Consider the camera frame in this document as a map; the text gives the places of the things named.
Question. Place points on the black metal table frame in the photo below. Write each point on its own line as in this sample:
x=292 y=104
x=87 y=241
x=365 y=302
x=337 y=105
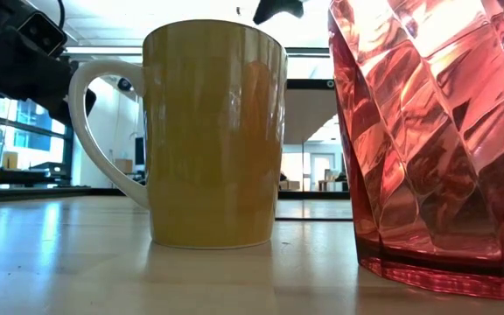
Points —
x=37 y=191

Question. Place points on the red faceted plastic cup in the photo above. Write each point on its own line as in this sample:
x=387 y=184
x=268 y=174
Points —
x=440 y=144

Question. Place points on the cardboard box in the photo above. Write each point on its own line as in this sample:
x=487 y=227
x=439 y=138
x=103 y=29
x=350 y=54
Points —
x=10 y=160

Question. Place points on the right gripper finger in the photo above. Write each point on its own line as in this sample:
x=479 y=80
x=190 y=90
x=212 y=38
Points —
x=278 y=5

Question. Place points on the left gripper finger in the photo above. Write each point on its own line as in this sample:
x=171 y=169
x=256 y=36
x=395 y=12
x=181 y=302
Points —
x=61 y=109

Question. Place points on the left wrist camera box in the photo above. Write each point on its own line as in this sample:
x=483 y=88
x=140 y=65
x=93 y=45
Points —
x=44 y=32

